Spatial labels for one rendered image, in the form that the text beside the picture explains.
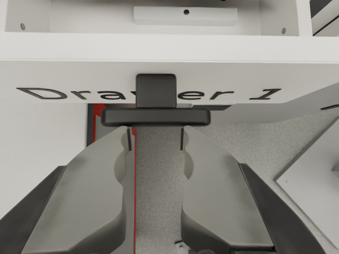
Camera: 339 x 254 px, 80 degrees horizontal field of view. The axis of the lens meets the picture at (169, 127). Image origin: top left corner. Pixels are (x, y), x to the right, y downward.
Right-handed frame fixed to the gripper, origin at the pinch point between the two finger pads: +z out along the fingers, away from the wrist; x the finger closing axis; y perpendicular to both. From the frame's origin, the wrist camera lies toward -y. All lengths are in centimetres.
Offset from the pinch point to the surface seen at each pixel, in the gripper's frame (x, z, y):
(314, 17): 14.9, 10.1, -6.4
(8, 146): -20.1, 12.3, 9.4
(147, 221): -6, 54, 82
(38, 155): -16.2, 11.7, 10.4
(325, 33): 17.0, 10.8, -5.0
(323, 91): 35.9, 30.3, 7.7
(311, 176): 75, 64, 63
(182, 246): 10, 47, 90
